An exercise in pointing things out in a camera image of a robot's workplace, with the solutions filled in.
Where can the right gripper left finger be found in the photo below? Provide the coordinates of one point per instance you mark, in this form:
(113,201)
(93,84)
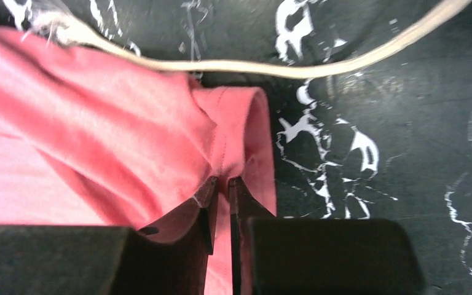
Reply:
(190,224)

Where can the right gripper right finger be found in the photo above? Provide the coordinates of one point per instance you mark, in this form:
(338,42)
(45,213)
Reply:
(243,208)

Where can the coral pink t-shirt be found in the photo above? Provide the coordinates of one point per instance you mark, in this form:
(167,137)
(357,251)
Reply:
(87,138)

